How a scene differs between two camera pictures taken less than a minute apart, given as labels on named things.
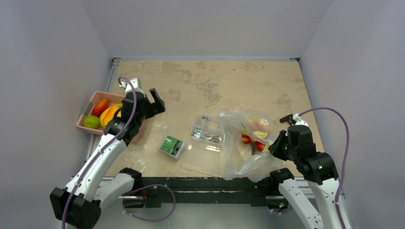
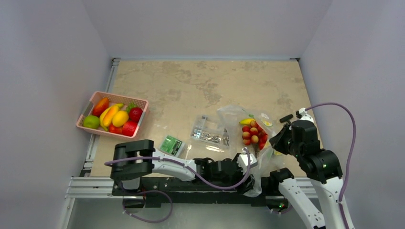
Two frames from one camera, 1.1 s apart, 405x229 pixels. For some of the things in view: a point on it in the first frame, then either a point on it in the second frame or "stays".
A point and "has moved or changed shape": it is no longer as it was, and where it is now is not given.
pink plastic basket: x=113 y=99 stays
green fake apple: x=91 y=121 stays
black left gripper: x=155 y=108 → x=247 y=184
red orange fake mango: x=100 y=106 stays
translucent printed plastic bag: x=249 y=135 has moved or changed shape
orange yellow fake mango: x=109 y=115 stays
